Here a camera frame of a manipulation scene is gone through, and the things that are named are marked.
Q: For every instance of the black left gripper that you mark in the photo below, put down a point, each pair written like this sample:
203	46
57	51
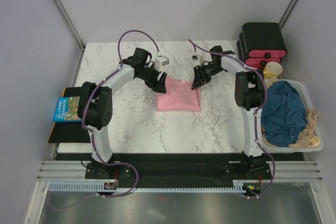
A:
158	86

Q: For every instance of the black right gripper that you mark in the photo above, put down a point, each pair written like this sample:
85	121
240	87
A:
199	78

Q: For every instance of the pink t shirt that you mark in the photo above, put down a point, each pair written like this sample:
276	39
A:
179	96

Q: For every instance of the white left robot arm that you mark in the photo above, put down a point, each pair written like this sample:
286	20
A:
95	100

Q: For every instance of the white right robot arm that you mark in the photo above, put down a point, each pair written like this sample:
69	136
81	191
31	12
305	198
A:
250	92

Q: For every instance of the black pink drawer unit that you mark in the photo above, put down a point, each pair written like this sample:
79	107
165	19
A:
260	43

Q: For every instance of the yellow mug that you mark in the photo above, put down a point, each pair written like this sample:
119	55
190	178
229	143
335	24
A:
272	69

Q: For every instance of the blue t shirt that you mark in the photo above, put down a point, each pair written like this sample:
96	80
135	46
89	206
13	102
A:
284	115

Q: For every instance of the blue treehouse book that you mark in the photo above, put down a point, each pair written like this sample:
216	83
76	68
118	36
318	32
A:
66	110

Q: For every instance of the black orange notebook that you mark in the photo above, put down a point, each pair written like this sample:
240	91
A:
67	131

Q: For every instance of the white plastic basket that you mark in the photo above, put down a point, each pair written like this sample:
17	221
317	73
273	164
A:
312	140

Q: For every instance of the beige t shirt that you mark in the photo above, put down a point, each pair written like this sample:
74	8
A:
312	129

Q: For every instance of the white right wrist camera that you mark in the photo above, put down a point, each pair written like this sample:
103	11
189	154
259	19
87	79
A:
197	59

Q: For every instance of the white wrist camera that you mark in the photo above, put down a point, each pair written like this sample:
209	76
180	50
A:
197	59
161	61

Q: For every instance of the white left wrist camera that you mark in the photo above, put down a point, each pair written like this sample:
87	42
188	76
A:
161	61

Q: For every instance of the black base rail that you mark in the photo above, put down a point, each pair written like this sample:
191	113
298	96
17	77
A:
180	170

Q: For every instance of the white slotted cable duct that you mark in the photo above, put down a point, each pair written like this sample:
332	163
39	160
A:
110	187

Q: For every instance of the left aluminium frame post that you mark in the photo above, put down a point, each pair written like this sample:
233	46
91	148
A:
70	25

